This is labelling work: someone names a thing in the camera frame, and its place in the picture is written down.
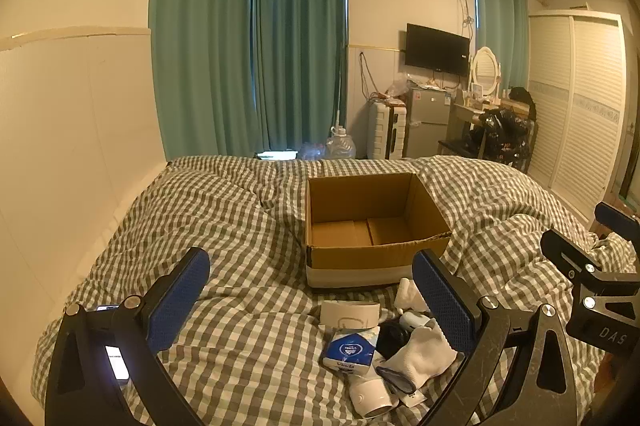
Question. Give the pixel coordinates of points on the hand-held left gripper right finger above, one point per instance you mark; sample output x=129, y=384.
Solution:
x=445, y=306

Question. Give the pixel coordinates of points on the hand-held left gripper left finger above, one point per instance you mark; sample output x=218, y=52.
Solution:
x=179, y=301

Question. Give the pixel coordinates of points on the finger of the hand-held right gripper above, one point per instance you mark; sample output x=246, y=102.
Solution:
x=565, y=247
x=616, y=217

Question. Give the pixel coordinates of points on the small white bottle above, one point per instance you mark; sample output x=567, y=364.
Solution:
x=416, y=321

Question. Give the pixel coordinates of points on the blue tissue pack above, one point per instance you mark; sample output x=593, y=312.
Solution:
x=350, y=351

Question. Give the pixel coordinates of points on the cardboard box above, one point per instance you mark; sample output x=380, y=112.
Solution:
x=370, y=226

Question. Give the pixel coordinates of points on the smartphone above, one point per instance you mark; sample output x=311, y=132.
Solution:
x=115, y=358

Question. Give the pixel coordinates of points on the grey checked blanket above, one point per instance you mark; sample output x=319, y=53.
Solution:
x=240, y=216

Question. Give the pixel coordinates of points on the white slatted wardrobe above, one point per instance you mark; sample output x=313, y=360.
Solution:
x=575, y=106

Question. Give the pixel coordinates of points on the black chair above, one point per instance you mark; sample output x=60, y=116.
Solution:
x=457, y=146

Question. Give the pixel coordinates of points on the wooden vanity desk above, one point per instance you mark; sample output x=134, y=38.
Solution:
x=462, y=114

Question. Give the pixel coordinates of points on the white suitcase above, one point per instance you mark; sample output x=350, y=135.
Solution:
x=386, y=131

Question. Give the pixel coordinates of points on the grey mini fridge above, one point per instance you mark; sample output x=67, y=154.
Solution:
x=428, y=121

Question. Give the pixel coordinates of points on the large clear water jug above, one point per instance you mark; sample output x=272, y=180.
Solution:
x=341, y=146

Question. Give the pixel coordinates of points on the white oval mirror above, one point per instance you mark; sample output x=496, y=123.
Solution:
x=485, y=69

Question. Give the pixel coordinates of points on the narrow green curtain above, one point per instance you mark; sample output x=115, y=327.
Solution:
x=502, y=26

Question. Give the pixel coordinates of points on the clear plastic bag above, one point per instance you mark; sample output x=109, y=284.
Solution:
x=402, y=86

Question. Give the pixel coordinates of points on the wide green curtain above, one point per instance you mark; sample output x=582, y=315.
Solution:
x=200, y=31

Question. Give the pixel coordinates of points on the green window curtain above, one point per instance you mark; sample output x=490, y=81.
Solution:
x=300, y=46

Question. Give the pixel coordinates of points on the black wall television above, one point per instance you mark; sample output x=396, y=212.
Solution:
x=436, y=49

